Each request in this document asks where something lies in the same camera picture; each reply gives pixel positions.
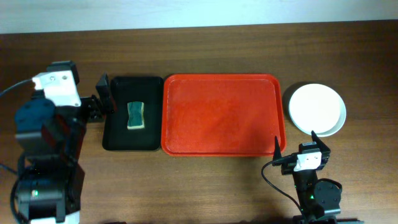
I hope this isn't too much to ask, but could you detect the light blue plate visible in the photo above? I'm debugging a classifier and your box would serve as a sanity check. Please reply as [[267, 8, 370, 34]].
[[292, 99, 347, 138]]

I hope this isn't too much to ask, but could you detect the black plastic tray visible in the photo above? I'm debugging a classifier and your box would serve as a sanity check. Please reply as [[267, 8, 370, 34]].
[[102, 77, 164, 151]]

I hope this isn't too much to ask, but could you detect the green and yellow sponge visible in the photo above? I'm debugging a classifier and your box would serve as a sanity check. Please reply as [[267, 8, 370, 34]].
[[127, 101, 145, 130]]

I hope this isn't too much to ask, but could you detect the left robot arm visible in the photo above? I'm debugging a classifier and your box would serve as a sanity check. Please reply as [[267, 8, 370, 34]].
[[10, 61, 116, 223]]

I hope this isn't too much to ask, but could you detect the red plastic tray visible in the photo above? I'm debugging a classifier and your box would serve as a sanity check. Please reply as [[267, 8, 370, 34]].
[[161, 73, 287, 157]]

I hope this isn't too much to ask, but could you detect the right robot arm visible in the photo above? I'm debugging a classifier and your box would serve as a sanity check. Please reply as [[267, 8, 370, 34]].
[[271, 131, 343, 223]]

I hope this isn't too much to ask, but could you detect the white plate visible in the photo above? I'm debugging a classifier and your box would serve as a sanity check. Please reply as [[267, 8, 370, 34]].
[[287, 83, 347, 137]]

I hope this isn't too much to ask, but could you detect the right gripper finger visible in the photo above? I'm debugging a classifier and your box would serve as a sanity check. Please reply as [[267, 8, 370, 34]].
[[272, 136, 282, 161], [311, 131, 331, 154]]

